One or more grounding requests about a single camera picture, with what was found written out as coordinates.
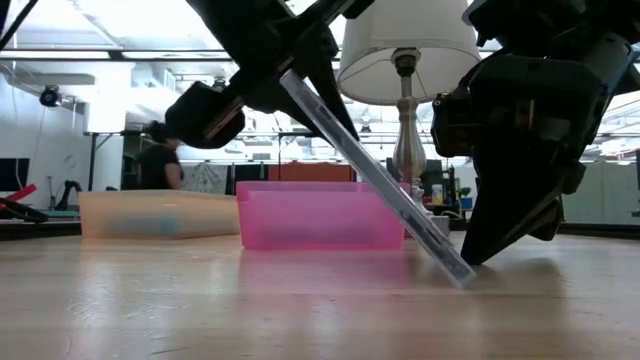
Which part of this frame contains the grey backdrop cloth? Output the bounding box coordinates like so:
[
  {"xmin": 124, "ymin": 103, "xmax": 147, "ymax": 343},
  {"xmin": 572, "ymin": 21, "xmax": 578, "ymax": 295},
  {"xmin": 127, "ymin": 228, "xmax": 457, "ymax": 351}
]
[{"xmin": 180, "ymin": 162, "xmax": 230, "ymax": 196}]

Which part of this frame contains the grey jewel case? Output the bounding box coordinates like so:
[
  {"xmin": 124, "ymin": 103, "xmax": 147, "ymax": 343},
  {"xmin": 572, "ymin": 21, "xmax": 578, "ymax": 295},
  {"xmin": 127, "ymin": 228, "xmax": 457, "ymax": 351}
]
[{"xmin": 278, "ymin": 68, "xmax": 477, "ymax": 291}]

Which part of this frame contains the pink translucent plastic bin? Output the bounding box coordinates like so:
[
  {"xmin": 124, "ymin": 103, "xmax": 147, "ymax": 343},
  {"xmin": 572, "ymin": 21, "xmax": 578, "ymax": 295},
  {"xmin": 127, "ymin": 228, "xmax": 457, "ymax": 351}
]
[{"xmin": 235, "ymin": 180, "xmax": 407, "ymax": 251}]

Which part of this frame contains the orange translucent plastic bin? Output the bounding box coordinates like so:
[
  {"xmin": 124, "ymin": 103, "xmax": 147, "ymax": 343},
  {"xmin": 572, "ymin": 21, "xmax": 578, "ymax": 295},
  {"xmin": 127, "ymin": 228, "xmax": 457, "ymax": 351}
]
[{"xmin": 77, "ymin": 189, "xmax": 241, "ymax": 240}]

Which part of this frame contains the person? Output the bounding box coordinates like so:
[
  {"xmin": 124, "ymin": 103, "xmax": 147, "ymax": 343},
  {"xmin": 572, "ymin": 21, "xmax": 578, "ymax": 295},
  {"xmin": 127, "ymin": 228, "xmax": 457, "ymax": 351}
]
[{"xmin": 133, "ymin": 119, "xmax": 185, "ymax": 192}]

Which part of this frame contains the black background screen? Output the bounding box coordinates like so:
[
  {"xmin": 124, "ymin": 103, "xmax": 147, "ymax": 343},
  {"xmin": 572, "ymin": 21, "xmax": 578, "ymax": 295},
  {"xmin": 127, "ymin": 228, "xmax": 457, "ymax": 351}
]
[{"xmin": 422, "ymin": 158, "xmax": 446, "ymax": 199}]

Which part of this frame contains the pale green partition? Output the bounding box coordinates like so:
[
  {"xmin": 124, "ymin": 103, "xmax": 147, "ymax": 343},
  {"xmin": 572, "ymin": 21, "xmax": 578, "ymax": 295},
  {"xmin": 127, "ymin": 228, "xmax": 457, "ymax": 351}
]
[{"xmin": 562, "ymin": 161, "xmax": 640, "ymax": 226}]

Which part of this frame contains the orange backdrop cloth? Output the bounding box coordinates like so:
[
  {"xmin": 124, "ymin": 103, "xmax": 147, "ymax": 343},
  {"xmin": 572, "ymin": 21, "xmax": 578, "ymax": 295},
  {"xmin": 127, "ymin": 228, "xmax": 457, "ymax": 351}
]
[{"xmin": 267, "ymin": 161, "xmax": 358, "ymax": 183}]

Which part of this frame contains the black monitor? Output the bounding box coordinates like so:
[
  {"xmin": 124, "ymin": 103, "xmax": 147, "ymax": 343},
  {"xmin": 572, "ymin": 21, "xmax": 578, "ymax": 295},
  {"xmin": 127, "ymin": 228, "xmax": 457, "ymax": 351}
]
[{"xmin": 0, "ymin": 157, "xmax": 31, "ymax": 194}]

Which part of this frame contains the black ceiling light rail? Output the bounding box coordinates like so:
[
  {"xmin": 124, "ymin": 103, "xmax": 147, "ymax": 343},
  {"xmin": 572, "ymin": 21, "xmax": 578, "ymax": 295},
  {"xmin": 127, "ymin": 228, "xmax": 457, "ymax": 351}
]
[{"xmin": 0, "ymin": 48, "xmax": 236, "ymax": 63}]

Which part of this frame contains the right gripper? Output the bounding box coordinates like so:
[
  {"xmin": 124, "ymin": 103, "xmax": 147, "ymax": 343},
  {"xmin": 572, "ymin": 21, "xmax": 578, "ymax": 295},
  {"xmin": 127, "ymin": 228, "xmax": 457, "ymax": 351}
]
[{"xmin": 430, "ymin": 32, "xmax": 637, "ymax": 267}]

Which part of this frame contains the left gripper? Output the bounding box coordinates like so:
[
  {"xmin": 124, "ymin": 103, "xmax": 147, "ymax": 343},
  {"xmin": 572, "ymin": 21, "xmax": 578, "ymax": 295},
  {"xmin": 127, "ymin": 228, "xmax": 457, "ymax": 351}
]
[{"xmin": 164, "ymin": 0, "xmax": 376, "ymax": 151}]

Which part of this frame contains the black ceiling spotlight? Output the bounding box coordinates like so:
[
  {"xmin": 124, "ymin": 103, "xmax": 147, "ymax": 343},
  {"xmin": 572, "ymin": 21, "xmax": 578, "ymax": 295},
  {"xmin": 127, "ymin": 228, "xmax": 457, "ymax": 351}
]
[{"xmin": 38, "ymin": 84, "xmax": 64, "ymax": 109}]

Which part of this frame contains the white shade silver table lamp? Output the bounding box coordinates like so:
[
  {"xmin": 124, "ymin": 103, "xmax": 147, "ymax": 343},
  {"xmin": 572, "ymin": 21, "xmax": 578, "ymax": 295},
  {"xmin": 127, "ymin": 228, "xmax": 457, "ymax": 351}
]
[{"xmin": 336, "ymin": 0, "xmax": 484, "ymax": 239}]

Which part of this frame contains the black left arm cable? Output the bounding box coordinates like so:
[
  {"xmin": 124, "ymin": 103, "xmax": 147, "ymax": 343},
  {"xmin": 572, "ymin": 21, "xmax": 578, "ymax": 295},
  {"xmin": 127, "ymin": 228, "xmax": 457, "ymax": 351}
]
[{"xmin": 0, "ymin": 0, "xmax": 40, "ymax": 51}]

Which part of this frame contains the black backdrop cloth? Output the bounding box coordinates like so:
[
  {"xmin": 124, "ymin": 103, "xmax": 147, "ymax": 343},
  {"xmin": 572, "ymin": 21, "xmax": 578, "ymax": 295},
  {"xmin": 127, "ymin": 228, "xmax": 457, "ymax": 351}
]
[{"xmin": 227, "ymin": 163, "xmax": 269, "ymax": 196}]

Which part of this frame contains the black metal frame rig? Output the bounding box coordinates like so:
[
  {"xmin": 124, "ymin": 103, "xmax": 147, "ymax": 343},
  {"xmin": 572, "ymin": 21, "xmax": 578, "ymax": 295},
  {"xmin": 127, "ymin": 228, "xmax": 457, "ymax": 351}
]
[{"xmin": 86, "ymin": 129, "xmax": 169, "ymax": 193}]

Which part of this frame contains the red bar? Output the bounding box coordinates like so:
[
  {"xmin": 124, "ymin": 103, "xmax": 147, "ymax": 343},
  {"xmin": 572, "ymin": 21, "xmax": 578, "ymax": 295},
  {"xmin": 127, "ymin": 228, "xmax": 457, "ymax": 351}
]
[{"xmin": 0, "ymin": 183, "xmax": 39, "ymax": 204}]

